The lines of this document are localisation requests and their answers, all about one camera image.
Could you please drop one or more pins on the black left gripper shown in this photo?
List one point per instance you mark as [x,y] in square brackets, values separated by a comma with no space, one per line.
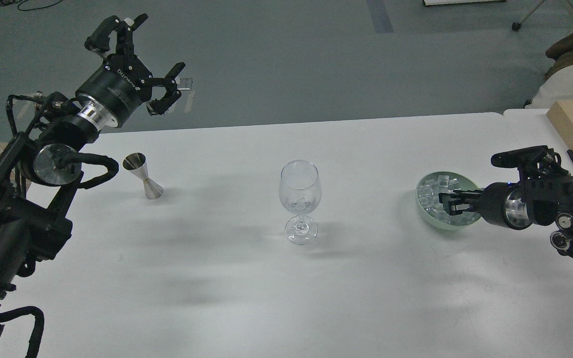
[123,83]

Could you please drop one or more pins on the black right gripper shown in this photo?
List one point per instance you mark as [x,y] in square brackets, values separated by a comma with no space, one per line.
[500,204]

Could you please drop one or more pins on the steel cocktail jigger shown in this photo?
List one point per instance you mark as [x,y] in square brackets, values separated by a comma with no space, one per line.
[135,163]

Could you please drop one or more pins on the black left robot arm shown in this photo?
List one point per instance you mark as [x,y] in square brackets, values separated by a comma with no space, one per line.
[43,167]

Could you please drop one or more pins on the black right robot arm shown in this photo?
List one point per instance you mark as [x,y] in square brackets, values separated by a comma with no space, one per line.
[542,196]

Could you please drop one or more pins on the green bowl of ice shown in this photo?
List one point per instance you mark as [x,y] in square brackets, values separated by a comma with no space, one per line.
[432,211]

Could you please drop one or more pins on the clear wine glass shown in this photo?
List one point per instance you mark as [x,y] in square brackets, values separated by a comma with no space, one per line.
[300,194]

